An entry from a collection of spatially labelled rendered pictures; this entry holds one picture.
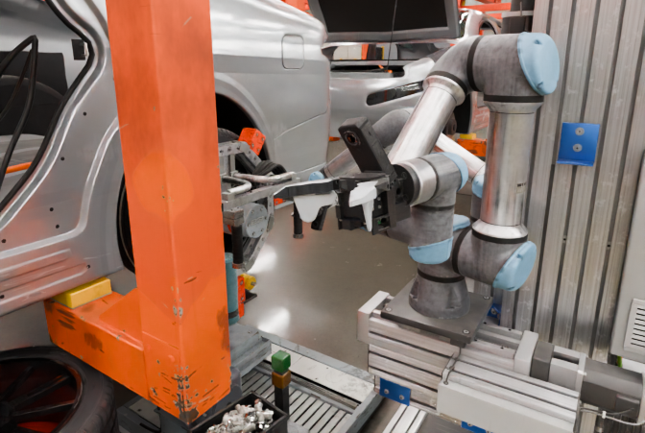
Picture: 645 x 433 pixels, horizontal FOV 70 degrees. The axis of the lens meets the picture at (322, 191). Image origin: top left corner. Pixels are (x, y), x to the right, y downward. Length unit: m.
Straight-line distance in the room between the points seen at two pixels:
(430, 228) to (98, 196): 1.09
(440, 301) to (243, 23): 1.34
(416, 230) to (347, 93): 3.33
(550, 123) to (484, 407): 0.64
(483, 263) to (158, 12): 0.86
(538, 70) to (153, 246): 0.91
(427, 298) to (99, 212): 1.02
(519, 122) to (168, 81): 0.72
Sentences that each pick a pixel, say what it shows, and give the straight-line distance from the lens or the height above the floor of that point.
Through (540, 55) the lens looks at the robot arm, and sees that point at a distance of 0.98.
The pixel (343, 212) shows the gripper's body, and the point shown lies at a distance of 0.69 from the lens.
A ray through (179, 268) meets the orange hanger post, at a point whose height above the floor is 0.95.
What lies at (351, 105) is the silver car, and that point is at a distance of 4.09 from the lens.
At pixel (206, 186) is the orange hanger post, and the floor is 1.12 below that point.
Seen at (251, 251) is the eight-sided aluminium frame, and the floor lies 0.65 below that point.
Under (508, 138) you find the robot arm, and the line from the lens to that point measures 1.01.
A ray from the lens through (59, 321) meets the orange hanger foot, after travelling 1.73.
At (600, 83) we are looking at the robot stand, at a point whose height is 1.37.
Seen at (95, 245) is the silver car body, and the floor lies 0.86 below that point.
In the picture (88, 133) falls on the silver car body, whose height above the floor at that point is 1.20.
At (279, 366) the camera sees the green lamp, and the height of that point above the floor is 0.64.
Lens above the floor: 1.40
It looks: 15 degrees down
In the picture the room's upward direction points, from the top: straight up
